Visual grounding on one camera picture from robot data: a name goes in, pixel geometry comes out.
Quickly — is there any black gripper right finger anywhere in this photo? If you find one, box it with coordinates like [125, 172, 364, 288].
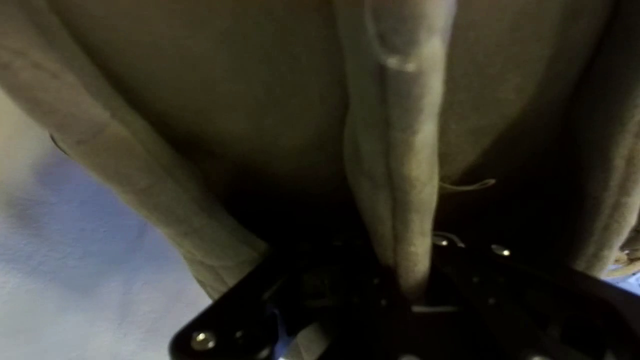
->
[428, 229, 640, 360]

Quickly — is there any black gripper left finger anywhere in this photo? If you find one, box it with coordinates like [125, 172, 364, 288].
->
[168, 237, 405, 360]

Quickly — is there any beige cloth garment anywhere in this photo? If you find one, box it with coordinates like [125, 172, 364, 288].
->
[0, 0, 402, 301]

